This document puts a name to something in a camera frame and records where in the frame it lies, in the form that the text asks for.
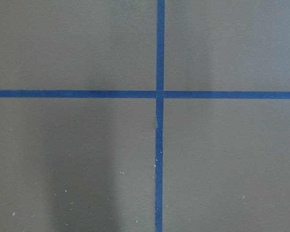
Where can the brown paper table cover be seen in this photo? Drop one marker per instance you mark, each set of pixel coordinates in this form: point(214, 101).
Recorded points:
point(73, 163)

